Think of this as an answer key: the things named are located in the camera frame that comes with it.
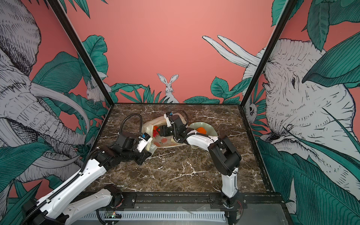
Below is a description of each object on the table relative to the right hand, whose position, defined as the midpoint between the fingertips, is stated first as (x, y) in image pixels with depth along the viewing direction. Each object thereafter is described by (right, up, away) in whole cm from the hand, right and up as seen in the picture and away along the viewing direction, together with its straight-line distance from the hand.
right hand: (159, 127), depth 88 cm
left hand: (-2, -13, -13) cm, 19 cm away
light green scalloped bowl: (+35, -2, +11) cm, 36 cm away
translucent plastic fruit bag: (-2, +1, -13) cm, 13 cm away
